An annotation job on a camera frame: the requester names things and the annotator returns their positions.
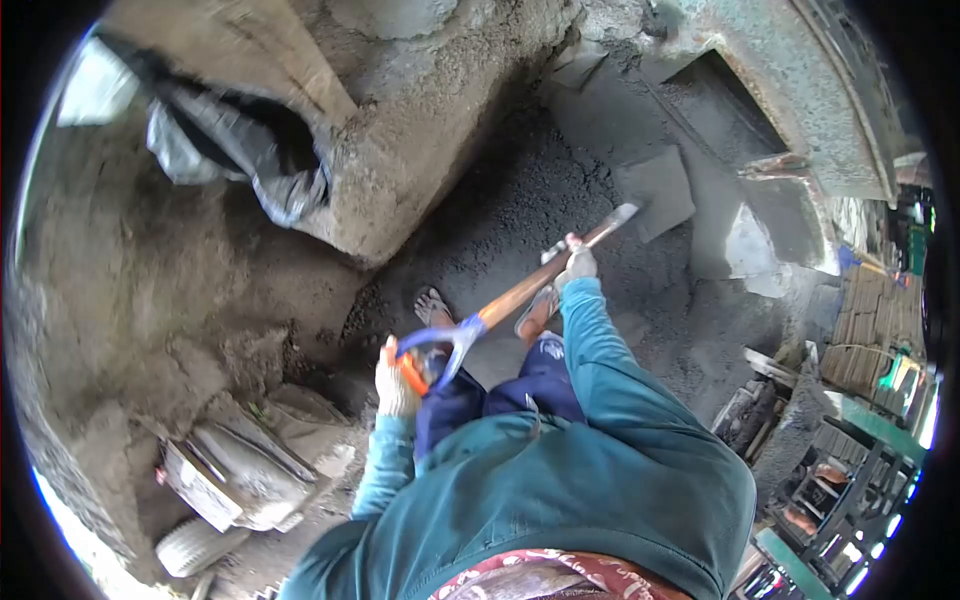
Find wooden shovel with blue handle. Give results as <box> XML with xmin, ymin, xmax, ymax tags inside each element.
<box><xmin>396</xmin><ymin>146</ymin><xmax>698</xmax><ymax>396</ymax></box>

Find green rusty metal machine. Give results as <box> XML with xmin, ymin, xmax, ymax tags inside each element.
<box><xmin>645</xmin><ymin>0</ymin><xmax>931</xmax><ymax>300</ymax></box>

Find white sheet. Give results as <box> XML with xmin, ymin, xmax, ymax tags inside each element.
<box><xmin>56</xmin><ymin>37</ymin><xmax>144</xmax><ymax>129</ymax></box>

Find pile of dark grey mortar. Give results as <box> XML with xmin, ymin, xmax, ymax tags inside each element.
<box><xmin>341</xmin><ymin>97</ymin><xmax>796</xmax><ymax>421</ymax></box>

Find green metal frame machine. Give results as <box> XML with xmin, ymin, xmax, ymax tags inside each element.
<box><xmin>712</xmin><ymin>341</ymin><xmax>942</xmax><ymax>600</ymax></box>

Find person's body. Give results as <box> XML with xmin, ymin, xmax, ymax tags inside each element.
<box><xmin>279</xmin><ymin>375</ymin><xmax>759</xmax><ymax>600</ymax></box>

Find person's right hand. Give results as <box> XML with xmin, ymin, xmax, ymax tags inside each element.
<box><xmin>541</xmin><ymin>232</ymin><xmax>600</xmax><ymax>294</ymax></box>

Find dirty grey wheelbarrow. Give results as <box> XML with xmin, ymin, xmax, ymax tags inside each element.
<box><xmin>153</xmin><ymin>408</ymin><xmax>355</xmax><ymax>580</ymax></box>

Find person's legs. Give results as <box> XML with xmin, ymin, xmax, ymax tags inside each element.
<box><xmin>412</xmin><ymin>285</ymin><xmax>591</xmax><ymax>460</ymax></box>

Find stack of wooden boards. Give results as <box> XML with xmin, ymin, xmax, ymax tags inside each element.
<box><xmin>819</xmin><ymin>262</ymin><xmax>929</xmax><ymax>410</ymax></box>

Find person's left hand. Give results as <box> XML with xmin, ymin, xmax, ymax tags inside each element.
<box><xmin>374</xmin><ymin>334</ymin><xmax>430</xmax><ymax>420</ymax></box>

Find person's left fingers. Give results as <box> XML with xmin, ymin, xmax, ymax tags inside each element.
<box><xmin>378</xmin><ymin>334</ymin><xmax>430</xmax><ymax>399</ymax></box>

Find heap of brown sand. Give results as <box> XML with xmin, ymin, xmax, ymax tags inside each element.
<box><xmin>15</xmin><ymin>0</ymin><xmax>586</xmax><ymax>526</ymax></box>

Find person's right fingers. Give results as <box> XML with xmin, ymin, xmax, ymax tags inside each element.
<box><xmin>541</xmin><ymin>232</ymin><xmax>588</xmax><ymax>265</ymax></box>

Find grey plastic tarpaulin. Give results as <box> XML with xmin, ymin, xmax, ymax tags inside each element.
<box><xmin>144</xmin><ymin>81</ymin><xmax>332</xmax><ymax>230</ymax></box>

